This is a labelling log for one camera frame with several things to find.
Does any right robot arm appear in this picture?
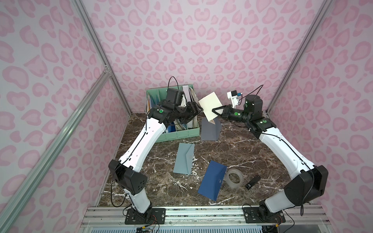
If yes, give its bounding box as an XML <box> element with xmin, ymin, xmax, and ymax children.
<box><xmin>212</xmin><ymin>95</ymin><xmax>328</xmax><ymax>219</ymax></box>

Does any aluminium front rail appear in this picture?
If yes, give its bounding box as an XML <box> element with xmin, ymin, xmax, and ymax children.
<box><xmin>81</xmin><ymin>204</ymin><xmax>331</xmax><ymax>228</ymax></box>

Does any stack of loose papers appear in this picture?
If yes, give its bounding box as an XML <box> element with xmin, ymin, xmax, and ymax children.
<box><xmin>188</xmin><ymin>86</ymin><xmax>199</xmax><ymax>104</ymax></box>

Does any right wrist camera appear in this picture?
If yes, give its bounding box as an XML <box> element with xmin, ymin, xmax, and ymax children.
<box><xmin>227</xmin><ymin>90</ymin><xmax>242</xmax><ymax>108</ymax></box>

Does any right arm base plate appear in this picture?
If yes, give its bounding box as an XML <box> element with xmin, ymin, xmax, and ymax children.
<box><xmin>242</xmin><ymin>206</ymin><xmax>286</xmax><ymax>225</ymax></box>

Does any green file organizer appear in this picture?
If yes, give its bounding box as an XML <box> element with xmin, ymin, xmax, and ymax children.
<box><xmin>145</xmin><ymin>87</ymin><xmax>200</xmax><ymax>143</ymax></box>

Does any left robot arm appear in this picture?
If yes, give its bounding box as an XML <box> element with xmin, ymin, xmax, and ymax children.
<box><xmin>108</xmin><ymin>86</ymin><xmax>203</xmax><ymax>217</ymax></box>

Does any light teal envelope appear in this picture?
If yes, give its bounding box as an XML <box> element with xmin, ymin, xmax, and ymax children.
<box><xmin>173</xmin><ymin>143</ymin><xmax>195</xmax><ymax>175</ymax></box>

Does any dark blue envelope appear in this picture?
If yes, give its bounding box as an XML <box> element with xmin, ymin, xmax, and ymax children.
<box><xmin>198</xmin><ymin>160</ymin><xmax>227</xmax><ymax>201</ymax></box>

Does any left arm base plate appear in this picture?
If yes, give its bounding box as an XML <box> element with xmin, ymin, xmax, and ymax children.
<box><xmin>124</xmin><ymin>208</ymin><xmax>166</xmax><ymax>225</ymax></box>

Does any cream letter paper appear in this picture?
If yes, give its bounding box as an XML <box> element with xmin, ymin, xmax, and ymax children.
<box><xmin>199</xmin><ymin>92</ymin><xmax>222</xmax><ymax>121</ymax></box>

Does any small black clip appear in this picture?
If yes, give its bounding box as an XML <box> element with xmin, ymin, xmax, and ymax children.
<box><xmin>245</xmin><ymin>175</ymin><xmax>261</xmax><ymax>190</ymax></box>

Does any grey envelope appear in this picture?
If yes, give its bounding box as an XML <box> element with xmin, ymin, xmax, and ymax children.
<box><xmin>201</xmin><ymin>118</ymin><xmax>222</xmax><ymax>141</ymax></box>

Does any clear tape roll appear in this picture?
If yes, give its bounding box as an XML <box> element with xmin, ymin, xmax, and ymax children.
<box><xmin>225</xmin><ymin>169</ymin><xmax>244</xmax><ymax>188</ymax></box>

